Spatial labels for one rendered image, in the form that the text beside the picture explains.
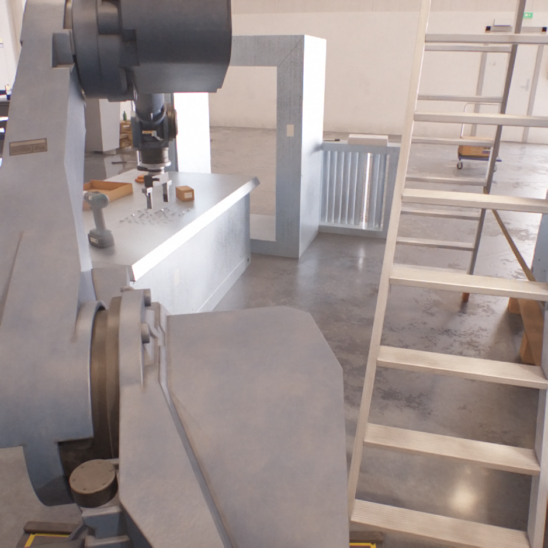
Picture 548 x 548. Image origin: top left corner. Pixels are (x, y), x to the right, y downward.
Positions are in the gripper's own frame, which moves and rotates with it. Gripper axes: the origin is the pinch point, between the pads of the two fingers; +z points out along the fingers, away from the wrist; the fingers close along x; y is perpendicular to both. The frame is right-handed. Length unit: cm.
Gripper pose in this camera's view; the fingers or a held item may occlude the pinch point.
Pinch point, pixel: (158, 201)
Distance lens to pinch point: 244.9
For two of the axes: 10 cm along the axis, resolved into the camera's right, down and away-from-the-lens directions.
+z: -0.1, 9.2, 3.9
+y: 9.2, 1.6, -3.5
